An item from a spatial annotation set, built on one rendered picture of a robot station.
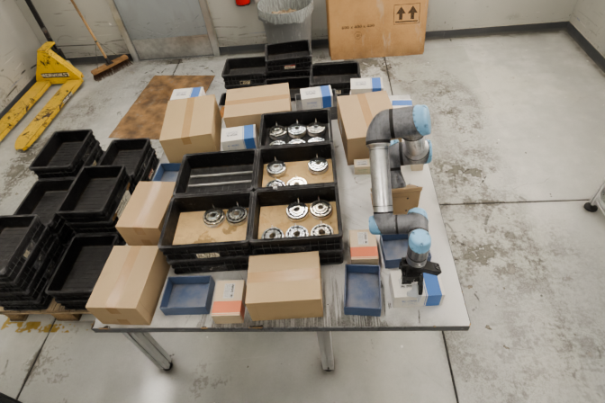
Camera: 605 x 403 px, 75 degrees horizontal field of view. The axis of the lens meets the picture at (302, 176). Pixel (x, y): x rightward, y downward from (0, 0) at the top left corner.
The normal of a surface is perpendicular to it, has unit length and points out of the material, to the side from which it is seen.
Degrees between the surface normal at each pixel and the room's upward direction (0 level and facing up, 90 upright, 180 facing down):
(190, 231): 0
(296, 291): 0
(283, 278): 0
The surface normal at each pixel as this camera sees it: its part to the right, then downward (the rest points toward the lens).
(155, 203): -0.10, -0.69
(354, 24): -0.04, 0.53
